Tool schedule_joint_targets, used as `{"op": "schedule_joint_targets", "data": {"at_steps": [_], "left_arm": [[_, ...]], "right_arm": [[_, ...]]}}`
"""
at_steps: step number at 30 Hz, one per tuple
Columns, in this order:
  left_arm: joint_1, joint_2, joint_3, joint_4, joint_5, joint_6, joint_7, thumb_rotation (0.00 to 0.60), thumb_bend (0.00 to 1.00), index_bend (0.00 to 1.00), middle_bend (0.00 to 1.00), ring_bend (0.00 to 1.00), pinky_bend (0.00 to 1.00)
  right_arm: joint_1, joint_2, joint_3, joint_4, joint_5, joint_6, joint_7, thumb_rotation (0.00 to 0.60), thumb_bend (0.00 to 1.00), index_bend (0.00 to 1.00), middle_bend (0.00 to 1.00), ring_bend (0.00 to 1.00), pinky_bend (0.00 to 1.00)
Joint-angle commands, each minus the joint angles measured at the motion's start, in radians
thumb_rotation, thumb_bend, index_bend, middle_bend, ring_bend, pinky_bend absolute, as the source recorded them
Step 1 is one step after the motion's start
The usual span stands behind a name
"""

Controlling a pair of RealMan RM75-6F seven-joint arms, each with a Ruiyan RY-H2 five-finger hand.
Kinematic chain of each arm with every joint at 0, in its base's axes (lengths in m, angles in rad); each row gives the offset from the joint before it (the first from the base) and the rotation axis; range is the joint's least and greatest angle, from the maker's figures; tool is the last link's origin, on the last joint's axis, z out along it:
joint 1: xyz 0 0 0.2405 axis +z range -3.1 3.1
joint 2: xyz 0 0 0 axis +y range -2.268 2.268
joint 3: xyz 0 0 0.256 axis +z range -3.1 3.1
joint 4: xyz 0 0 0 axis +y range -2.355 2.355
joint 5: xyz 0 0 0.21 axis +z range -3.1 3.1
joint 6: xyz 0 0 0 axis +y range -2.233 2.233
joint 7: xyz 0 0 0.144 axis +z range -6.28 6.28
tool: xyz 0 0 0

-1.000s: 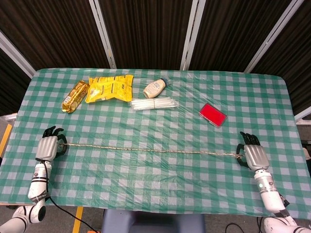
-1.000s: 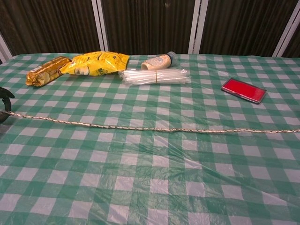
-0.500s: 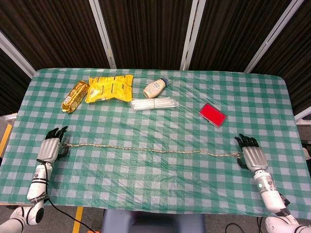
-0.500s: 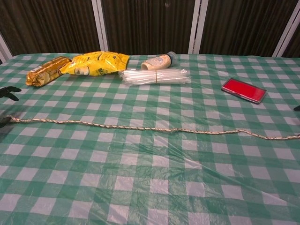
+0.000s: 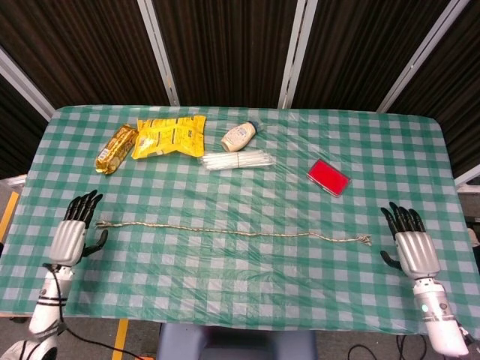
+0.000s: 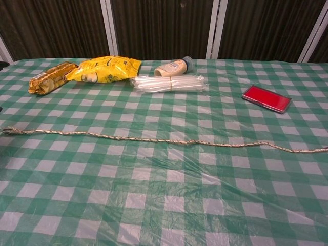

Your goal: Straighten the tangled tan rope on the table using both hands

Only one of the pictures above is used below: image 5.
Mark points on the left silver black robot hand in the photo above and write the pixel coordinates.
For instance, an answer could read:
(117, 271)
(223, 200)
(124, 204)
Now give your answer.
(67, 242)

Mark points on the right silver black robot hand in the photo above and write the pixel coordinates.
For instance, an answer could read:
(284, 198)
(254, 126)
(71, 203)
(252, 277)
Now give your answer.
(416, 251)

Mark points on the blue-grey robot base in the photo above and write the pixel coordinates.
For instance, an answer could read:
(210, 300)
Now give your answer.
(236, 343)

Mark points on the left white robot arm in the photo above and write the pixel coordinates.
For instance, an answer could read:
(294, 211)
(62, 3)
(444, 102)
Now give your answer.
(45, 307)

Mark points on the gold biscuit package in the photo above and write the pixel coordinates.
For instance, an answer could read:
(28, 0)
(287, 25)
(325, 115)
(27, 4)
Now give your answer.
(115, 149)

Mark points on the red flat case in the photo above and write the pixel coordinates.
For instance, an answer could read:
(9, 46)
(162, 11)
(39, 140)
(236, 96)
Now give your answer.
(329, 177)

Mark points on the yellow snack bag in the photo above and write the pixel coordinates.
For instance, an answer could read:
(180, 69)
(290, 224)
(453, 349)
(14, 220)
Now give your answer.
(170, 137)

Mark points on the green checkered tablecloth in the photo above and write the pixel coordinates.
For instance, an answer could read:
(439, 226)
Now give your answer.
(240, 210)

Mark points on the clear pack of white straws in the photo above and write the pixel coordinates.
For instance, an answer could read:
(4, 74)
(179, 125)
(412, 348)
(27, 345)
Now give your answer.
(236, 160)

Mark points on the beige squeeze sauce bottle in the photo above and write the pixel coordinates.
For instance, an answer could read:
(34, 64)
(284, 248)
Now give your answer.
(239, 136)

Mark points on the white partition post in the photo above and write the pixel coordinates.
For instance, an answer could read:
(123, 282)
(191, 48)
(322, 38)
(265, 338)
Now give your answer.
(298, 52)
(418, 56)
(159, 50)
(24, 86)

